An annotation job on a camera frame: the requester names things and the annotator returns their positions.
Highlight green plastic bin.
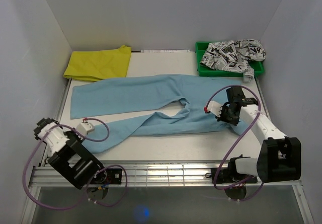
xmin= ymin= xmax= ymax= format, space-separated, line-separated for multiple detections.
xmin=195 ymin=41 xmax=265 ymax=78

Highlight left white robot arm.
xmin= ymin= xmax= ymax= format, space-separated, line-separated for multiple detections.
xmin=34 ymin=118 xmax=107 ymax=189

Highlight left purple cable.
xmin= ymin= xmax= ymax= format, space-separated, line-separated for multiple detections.
xmin=22 ymin=117 xmax=129 ymax=211

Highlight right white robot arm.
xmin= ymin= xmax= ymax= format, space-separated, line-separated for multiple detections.
xmin=206 ymin=86 xmax=301 ymax=183

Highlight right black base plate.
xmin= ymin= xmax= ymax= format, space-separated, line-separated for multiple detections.
xmin=210 ymin=168 xmax=258 ymax=184

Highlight folded yellow trousers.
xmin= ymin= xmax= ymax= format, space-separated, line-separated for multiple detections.
xmin=63 ymin=45 xmax=131 ymax=82

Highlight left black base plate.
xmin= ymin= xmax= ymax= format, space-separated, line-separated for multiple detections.
xmin=90 ymin=168 xmax=122 ymax=185

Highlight light blue trousers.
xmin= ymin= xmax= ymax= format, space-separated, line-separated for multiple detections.
xmin=70 ymin=74 xmax=235 ymax=154

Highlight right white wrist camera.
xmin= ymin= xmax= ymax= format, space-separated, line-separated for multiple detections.
xmin=204 ymin=101 xmax=222 ymax=117

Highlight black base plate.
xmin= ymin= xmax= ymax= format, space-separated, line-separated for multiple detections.
xmin=90 ymin=168 xmax=122 ymax=185
xmin=210 ymin=168 xmax=258 ymax=184

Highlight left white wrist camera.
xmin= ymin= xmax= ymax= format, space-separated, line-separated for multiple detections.
xmin=76 ymin=121 xmax=95 ymax=136

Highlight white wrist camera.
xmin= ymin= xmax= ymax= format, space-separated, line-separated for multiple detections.
xmin=76 ymin=121 xmax=95 ymax=136
xmin=204 ymin=101 xmax=222 ymax=117

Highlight aluminium mounting rail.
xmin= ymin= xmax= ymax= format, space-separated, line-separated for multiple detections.
xmin=28 ymin=160 xmax=302 ymax=188

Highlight newspaper print trousers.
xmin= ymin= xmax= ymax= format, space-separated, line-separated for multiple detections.
xmin=201 ymin=39 xmax=266 ymax=83

